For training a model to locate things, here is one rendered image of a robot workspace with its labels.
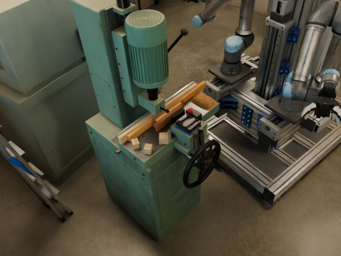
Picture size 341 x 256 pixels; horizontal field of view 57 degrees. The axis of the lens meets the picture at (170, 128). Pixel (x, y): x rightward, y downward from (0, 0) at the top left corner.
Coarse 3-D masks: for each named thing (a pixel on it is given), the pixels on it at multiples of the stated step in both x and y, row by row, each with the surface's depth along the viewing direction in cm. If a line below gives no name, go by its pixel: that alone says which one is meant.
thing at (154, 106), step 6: (144, 90) 169; (138, 96) 167; (144, 96) 165; (144, 102) 166; (150, 102) 162; (156, 102) 161; (162, 102) 163; (150, 108) 164; (156, 108) 161; (156, 114) 164
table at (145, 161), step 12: (216, 108) 185; (204, 120) 182; (144, 132) 170; (156, 132) 170; (168, 132) 170; (120, 144) 165; (144, 144) 164; (156, 144) 164; (168, 144) 165; (180, 144) 167; (132, 156) 162; (144, 156) 158; (156, 156) 162; (144, 168) 160
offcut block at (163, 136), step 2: (160, 134) 163; (162, 134) 163; (164, 134) 163; (166, 134) 163; (160, 136) 162; (162, 136) 162; (164, 136) 162; (166, 136) 162; (160, 138) 161; (162, 138) 161; (164, 138) 161; (166, 138) 161; (160, 140) 162; (162, 140) 162; (164, 140) 162; (166, 140) 162; (160, 142) 163; (162, 142) 163; (164, 142) 163; (166, 142) 163
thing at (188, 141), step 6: (174, 126) 164; (204, 126) 164; (174, 132) 166; (180, 132) 161; (198, 132) 162; (204, 132) 167; (180, 138) 165; (186, 138) 160; (192, 138) 160; (198, 138) 165; (186, 144) 163; (192, 144) 163
